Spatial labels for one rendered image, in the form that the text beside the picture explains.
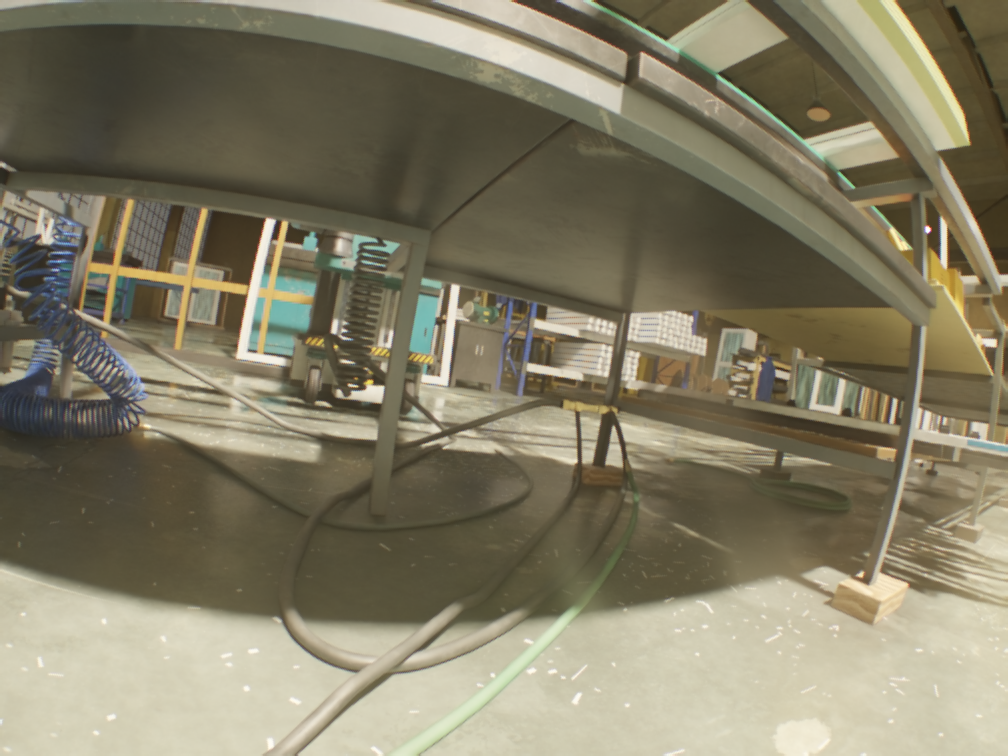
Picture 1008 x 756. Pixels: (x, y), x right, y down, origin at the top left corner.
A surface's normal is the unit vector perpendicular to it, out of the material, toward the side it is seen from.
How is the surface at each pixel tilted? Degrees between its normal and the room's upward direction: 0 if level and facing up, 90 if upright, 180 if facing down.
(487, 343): 90
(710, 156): 90
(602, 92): 90
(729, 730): 0
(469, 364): 90
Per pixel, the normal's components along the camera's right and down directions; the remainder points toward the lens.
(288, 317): 0.38, 0.09
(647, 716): 0.17, -0.99
